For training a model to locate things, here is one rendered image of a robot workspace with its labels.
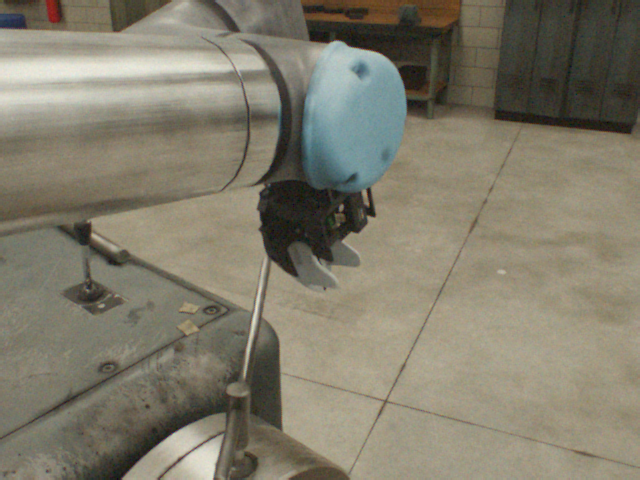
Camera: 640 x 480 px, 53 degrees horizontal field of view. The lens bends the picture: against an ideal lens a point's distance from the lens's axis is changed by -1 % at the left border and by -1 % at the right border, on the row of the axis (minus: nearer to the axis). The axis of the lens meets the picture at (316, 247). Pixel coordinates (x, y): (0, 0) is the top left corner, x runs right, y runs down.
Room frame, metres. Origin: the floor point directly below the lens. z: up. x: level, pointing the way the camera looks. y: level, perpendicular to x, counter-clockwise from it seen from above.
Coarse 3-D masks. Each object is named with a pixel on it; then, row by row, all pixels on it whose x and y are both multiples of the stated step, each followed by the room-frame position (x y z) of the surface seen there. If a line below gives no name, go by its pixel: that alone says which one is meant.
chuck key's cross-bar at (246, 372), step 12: (264, 264) 0.68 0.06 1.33; (264, 276) 0.66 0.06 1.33; (264, 288) 0.64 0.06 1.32; (264, 300) 0.62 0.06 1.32; (252, 312) 0.60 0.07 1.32; (252, 324) 0.57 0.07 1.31; (252, 336) 0.56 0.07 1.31; (252, 348) 0.54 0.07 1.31; (252, 360) 0.53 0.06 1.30; (240, 372) 0.51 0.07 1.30; (252, 372) 0.51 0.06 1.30; (228, 420) 0.43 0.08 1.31; (240, 420) 0.44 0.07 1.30; (228, 432) 0.41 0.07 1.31; (228, 444) 0.40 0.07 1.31; (228, 456) 0.39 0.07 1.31; (216, 468) 0.37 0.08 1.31; (228, 468) 0.37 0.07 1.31
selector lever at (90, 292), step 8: (80, 248) 0.68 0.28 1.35; (88, 248) 0.68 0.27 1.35; (88, 256) 0.69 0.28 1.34; (88, 264) 0.70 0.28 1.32; (88, 272) 0.70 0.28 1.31; (88, 280) 0.71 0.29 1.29; (88, 288) 0.72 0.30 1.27; (96, 288) 0.74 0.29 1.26; (80, 296) 0.73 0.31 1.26; (88, 296) 0.72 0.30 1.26; (96, 296) 0.73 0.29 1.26
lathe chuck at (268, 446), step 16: (256, 432) 0.51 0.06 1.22; (272, 432) 0.53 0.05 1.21; (208, 448) 0.47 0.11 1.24; (256, 448) 0.48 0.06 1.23; (272, 448) 0.49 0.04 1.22; (288, 448) 0.49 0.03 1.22; (304, 448) 0.51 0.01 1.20; (176, 464) 0.45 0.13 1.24; (192, 464) 0.45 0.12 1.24; (208, 464) 0.45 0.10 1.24; (256, 464) 0.45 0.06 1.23; (272, 464) 0.46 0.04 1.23; (288, 464) 0.46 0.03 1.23; (304, 464) 0.47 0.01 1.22; (320, 464) 0.48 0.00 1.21; (336, 464) 0.50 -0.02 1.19
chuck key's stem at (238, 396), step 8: (232, 384) 0.47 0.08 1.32; (240, 384) 0.47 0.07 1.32; (232, 392) 0.45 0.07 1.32; (240, 392) 0.45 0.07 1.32; (248, 392) 0.46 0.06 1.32; (232, 400) 0.45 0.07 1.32; (240, 400) 0.45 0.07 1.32; (248, 400) 0.45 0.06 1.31; (232, 408) 0.45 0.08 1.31; (240, 408) 0.45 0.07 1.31; (248, 408) 0.45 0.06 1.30; (248, 416) 0.45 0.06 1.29; (248, 424) 0.45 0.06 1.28; (240, 432) 0.45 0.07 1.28; (248, 432) 0.45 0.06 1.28; (240, 440) 0.45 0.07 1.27; (248, 440) 0.45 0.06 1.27; (240, 448) 0.44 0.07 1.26; (240, 456) 0.45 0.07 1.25; (232, 464) 0.45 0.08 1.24; (240, 464) 0.45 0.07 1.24
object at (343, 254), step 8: (336, 248) 0.59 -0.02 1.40; (344, 248) 0.58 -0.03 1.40; (352, 248) 0.57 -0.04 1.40; (336, 256) 0.59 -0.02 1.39; (344, 256) 0.58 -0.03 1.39; (352, 256) 0.58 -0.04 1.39; (328, 264) 0.60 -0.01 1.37; (336, 264) 0.59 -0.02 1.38; (344, 264) 0.59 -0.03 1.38; (352, 264) 0.58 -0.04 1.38
